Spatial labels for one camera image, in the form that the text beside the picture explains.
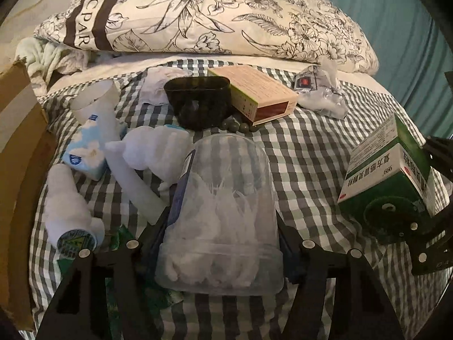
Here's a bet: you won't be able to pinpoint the white plush toy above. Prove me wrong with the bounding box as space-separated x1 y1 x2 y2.
105 125 193 185

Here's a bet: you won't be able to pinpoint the floral quilt pillow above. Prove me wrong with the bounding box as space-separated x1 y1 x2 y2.
35 0 379 75

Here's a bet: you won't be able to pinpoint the checkered bed sheet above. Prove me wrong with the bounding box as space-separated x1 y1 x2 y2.
29 69 452 339

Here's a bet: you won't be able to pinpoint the clear tape roll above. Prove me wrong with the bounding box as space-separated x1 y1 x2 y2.
70 79 120 125

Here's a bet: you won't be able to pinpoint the green bead bracelet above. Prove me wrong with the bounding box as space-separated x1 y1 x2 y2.
220 114 263 134

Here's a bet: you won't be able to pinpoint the blue tissue pack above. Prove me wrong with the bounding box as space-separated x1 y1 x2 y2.
62 114 107 181

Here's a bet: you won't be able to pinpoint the green snack bag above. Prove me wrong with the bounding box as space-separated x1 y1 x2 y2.
56 224 185 340

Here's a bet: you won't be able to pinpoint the cardboard box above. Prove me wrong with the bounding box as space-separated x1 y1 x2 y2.
1 61 56 331

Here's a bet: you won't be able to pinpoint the teal curtain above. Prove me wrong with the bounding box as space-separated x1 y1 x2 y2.
330 0 452 138

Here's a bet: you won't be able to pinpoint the mint green towel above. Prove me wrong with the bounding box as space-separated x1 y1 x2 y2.
15 37 90 97

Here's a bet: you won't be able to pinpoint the dark oval container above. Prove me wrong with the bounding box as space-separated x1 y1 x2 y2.
164 76 231 131

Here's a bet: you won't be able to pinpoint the clear plastic bag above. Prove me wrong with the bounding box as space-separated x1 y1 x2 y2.
292 58 348 120

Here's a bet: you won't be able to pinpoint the green white medicine box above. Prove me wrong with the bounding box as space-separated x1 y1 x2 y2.
338 114 435 221

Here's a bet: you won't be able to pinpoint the tan brown carton box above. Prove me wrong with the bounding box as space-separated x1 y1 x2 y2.
207 65 298 125

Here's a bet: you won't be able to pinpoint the white bottle green cap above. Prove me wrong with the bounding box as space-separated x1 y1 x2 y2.
44 163 105 260

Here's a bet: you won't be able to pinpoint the clear plastic jar cotton swabs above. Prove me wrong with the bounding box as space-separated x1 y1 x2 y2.
155 133 284 296

